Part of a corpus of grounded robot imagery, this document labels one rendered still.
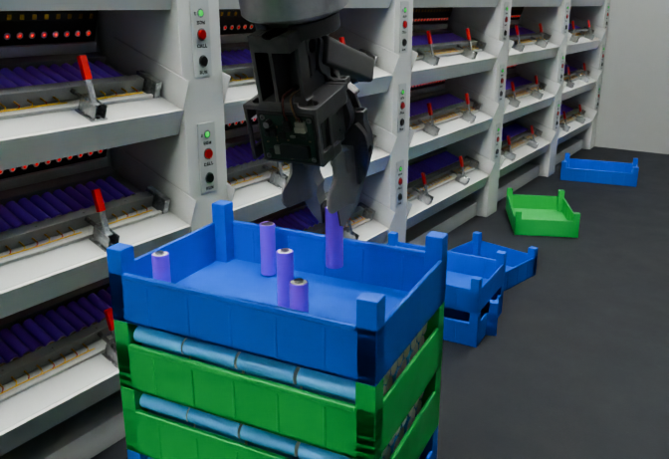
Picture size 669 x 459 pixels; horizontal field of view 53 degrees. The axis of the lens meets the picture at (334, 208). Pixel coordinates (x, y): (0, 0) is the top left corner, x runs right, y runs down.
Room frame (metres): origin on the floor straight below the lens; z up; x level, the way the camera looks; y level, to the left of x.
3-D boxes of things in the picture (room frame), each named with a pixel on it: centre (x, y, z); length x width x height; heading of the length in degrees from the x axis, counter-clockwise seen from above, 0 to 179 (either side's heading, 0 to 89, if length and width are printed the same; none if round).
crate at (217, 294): (0.67, 0.05, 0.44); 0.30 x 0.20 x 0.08; 64
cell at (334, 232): (0.65, 0.00, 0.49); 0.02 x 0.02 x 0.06
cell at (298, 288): (0.59, 0.03, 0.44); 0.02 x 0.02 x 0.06
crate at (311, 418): (0.67, 0.05, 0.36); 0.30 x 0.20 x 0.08; 64
